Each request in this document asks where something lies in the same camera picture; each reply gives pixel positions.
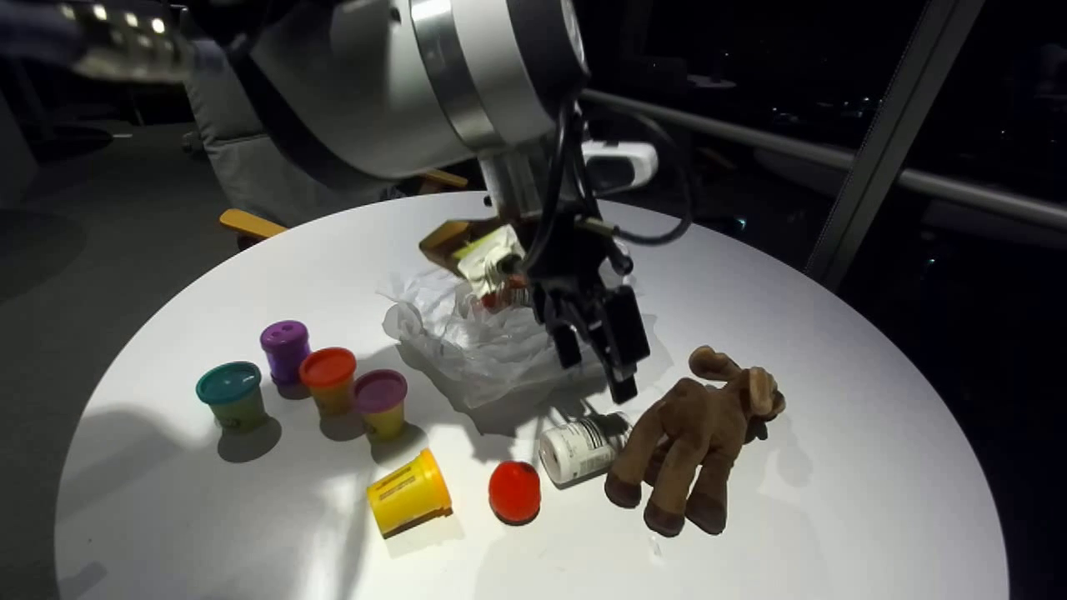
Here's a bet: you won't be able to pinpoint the grey armchair wooden arms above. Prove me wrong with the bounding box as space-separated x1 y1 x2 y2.
184 63 474 243

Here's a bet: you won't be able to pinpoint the purple plastic cylinder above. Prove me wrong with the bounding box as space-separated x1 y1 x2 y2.
261 321 311 394

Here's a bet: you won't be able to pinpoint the yellow plastic cylinder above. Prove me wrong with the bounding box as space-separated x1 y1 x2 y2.
368 449 454 538

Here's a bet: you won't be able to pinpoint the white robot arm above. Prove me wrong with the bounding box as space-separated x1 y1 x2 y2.
227 0 651 402

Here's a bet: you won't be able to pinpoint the metal window railing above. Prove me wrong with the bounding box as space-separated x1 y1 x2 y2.
590 0 1067 285

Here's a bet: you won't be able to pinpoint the orange lid dough cup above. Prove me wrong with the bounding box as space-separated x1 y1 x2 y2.
300 346 355 435

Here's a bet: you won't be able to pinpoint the magenta lid dough cup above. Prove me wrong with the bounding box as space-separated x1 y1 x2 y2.
352 371 408 439

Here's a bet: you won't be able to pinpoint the red round toy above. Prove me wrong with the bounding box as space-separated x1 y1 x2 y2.
489 461 540 528

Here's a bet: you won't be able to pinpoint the teal lid dough cup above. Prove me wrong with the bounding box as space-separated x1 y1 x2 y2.
192 360 267 432

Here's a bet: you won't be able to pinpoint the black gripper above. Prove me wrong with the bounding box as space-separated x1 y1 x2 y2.
520 215 651 402

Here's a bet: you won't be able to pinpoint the white cylinder container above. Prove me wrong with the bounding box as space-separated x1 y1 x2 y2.
534 421 621 486

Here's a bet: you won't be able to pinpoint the white plastic bag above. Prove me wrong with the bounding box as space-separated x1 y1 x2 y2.
383 266 606 432

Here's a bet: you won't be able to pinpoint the brown plush toy animal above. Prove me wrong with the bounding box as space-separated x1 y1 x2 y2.
603 346 787 538

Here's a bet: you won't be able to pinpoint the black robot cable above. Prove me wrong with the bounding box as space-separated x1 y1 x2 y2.
544 96 698 280

